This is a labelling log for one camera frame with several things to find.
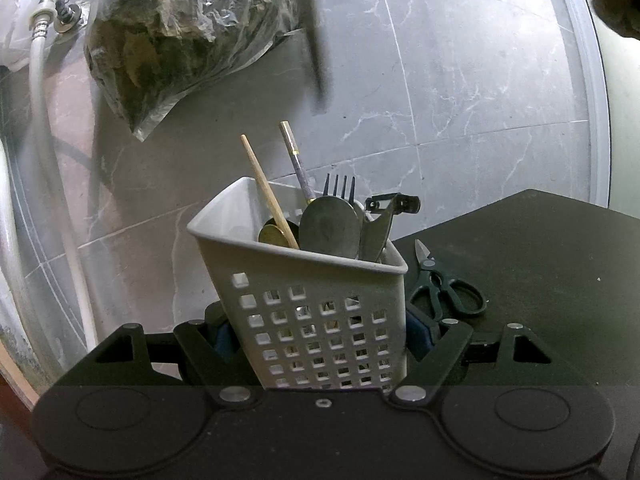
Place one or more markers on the wooden board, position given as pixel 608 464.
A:
pixel 17 385

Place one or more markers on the clear plastic bag of greens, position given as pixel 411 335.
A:
pixel 165 50

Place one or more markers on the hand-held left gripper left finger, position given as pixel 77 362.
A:
pixel 225 344

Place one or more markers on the white round tub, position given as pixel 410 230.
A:
pixel 596 110

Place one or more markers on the small brass spoon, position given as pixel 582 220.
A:
pixel 272 236

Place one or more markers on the black peeler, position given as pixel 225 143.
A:
pixel 376 235

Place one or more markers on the large metal spoon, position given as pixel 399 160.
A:
pixel 330 227

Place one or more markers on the white plastic bag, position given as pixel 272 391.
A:
pixel 12 35

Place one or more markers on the white plastic utensil basket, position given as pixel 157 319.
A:
pixel 310 280

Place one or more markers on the dark blurred utensil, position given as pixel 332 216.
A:
pixel 318 60

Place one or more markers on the wooden chopstick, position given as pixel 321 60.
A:
pixel 265 190

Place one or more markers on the black fork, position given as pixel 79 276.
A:
pixel 340 194

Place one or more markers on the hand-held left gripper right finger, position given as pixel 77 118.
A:
pixel 417 334

